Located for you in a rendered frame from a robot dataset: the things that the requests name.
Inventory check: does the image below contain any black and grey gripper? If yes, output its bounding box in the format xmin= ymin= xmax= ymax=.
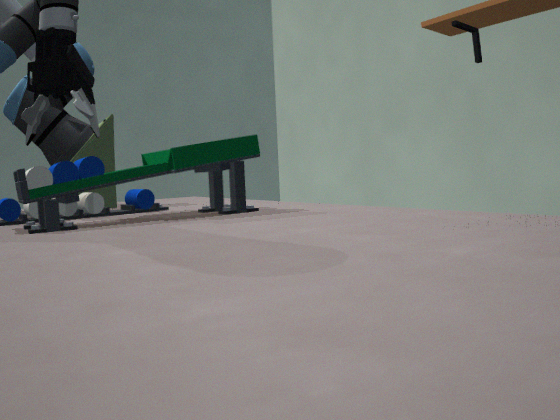
xmin=22 ymin=27 xmax=100 ymax=146

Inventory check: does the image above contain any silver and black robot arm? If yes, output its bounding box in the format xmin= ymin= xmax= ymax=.
xmin=0 ymin=0 xmax=95 ymax=166

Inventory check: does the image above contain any blue cylinder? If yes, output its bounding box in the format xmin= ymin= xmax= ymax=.
xmin=49 ymin=161 xmax=79 ymax=184
xmin=125 ymin=189 xmax=155 ymax=209
xmin=74 ymin=156 xmax=105 ymax=179
xmin=0 ymin=198 xmax=21 ymax=222

